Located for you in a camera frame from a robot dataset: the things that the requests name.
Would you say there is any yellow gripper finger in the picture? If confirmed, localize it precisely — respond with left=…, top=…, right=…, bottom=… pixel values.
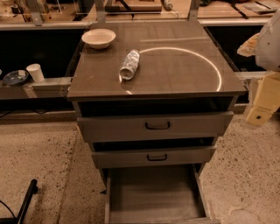
left=237, top=33, right=259, bottom=57

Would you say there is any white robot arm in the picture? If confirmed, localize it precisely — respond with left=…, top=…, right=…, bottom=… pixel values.
left=237, top=9, right=280, bottom=72

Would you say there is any top grey drawer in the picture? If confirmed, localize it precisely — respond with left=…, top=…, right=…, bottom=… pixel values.
left=77, top=112, right=234, bottom=143

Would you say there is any grey drawer cabinet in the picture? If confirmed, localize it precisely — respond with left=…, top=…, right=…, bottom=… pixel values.
left=66, top=20, right=248, bottom=224

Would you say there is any middle grey drawer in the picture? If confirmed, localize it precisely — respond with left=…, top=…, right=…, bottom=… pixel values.
left=92, top=146, right=216, bottom=169

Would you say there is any bottom open grey drawer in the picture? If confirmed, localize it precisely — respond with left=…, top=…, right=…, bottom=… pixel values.
left=104, top=164, right=221, bottom=224

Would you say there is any white bowl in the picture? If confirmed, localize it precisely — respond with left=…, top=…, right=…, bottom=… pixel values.
left=81, top=29, right=116, bottom=50

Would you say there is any white paper cup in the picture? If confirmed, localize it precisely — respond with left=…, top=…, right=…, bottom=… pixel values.
left=26, top=64, right=45, bottom=82

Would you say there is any dark plate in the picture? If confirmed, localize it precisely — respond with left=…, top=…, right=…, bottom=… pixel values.
left=3, top=70, right=29, bottom=86

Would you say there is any black stand leg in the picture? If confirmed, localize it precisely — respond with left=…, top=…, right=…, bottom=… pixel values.
left=0, top=179, right=39, bottom=224

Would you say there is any black top drawer handle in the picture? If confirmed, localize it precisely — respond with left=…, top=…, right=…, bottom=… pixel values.
left=144, top=122, right=171, bottom=130

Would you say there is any black drawer handle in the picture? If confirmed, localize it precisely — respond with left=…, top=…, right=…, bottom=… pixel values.
left=144, top=122, right=171, bottom=130
left=147, top=154, right=167, bottom=162

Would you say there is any black middle drawer handle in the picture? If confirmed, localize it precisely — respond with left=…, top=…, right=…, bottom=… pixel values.
left=147, top=154, right=167, bottom=162

